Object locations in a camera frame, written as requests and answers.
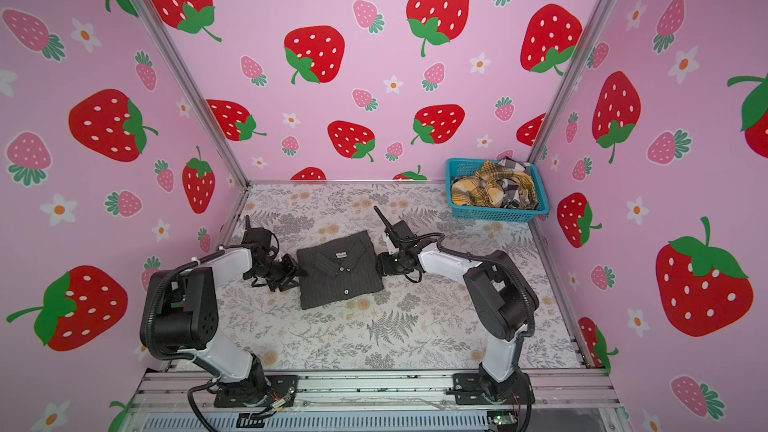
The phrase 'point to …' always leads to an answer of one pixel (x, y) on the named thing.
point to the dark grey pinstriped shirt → (338, 269)
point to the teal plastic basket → (462, 167)
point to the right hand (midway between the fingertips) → (380, 266)
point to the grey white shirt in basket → (511, 187)
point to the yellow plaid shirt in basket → (486, 188)
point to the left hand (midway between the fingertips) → (305, 274)
